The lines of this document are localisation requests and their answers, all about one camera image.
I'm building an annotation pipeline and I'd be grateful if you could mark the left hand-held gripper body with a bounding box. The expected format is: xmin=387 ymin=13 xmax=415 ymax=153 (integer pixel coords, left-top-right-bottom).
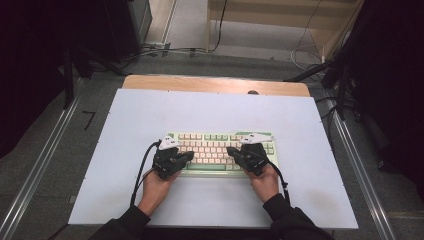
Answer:
xmin=152 ymin=135 xmax=185 ymax=181

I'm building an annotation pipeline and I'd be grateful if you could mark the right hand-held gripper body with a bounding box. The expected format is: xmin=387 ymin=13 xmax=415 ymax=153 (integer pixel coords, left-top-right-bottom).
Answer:
xmin=237 ymin=132 xmax=276 ymax=178

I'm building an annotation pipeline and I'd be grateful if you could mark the green and pink keyboard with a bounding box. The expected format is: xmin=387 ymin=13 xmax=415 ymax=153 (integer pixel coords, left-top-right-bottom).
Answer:
xmin=159 ymin=130 xmax=280 ymax=178

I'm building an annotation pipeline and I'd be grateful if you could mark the person's right hand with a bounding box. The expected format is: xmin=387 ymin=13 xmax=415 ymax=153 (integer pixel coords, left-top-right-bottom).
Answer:
xmin=245 ymin=163 xmax=281 ymax=205

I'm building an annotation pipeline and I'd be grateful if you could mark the person's left hand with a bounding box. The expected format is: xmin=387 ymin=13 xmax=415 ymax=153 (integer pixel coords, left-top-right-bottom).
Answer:
xmin=137 ymin=168 xmax=181 ymax=218

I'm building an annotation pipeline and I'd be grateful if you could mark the white board sheet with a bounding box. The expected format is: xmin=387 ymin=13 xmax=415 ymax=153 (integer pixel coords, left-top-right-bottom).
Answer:
xmin=68 ymin=88 xmax=360 ymax=230

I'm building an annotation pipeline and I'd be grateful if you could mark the wooden table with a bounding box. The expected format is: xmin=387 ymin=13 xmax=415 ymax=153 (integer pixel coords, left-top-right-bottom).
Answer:
xmin=121 ymin=74 xmax=312 ymax=98

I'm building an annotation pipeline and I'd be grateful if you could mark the person's dark clothing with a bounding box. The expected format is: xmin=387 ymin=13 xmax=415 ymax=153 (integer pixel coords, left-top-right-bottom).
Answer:
xmin=141 ymin=227 xmax=273 ymax=240

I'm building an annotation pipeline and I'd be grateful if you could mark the white power strip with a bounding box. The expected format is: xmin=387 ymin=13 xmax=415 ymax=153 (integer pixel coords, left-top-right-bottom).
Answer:
xmin=143 ymin=41 xmax=172 ymax=51

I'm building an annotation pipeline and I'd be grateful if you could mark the light wooden shelf unit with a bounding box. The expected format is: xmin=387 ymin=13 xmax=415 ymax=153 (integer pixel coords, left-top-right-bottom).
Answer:
xmin=205 ymin=0 xmax=365 ymax=62

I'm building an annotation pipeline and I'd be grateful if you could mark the dark cabinet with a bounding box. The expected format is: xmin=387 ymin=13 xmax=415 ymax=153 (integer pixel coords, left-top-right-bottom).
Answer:
xmin=103 ymin=0 xmax=154 ymax=64

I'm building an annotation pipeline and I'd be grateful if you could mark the dark curtain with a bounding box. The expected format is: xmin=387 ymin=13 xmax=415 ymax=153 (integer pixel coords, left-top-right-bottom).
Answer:
xmin=344 ymin=0 xmax=424 ymax=201
xmin=0 ymin=0 xmax=113 ymax=159

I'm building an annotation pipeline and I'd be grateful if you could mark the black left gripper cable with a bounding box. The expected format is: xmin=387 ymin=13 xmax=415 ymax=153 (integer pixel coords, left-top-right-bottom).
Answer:
xmin=129 ymin=140 xmax=163 ymax=208

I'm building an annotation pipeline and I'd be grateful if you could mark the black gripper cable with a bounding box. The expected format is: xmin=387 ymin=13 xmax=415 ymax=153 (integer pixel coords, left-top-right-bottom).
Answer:
xmin=129 ymin=140 xmax=163 ymax=208
xmin=256 ymin=151 xmax=292 ymax=206

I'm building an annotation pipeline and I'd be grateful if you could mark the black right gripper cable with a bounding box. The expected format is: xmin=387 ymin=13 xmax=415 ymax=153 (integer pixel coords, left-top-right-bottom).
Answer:
xmin=256 ymin=151 xmax=292 ymax=206

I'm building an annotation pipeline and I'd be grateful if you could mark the bundle of floor cables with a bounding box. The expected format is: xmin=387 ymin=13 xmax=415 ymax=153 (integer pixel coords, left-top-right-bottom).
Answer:
xmin=119 ymin=45 xmax=210 ymax=69

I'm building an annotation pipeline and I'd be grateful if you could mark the aluminium floor rail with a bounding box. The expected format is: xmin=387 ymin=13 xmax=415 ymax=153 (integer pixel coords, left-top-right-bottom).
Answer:
xmin=327 ymin=99 xmax=398 ymax=240
xmin=0 ymin=95 xmax=82 ymax=240

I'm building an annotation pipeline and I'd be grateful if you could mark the white loose cable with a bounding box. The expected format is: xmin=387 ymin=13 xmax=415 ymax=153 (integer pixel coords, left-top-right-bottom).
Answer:
xmin=290 ymin=0 xmax=327 ymax=73

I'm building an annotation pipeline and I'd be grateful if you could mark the black hanging cable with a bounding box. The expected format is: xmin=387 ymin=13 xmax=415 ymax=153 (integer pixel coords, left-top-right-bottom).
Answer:
xmin=212 ymin=0 xmax=229 ymax=53

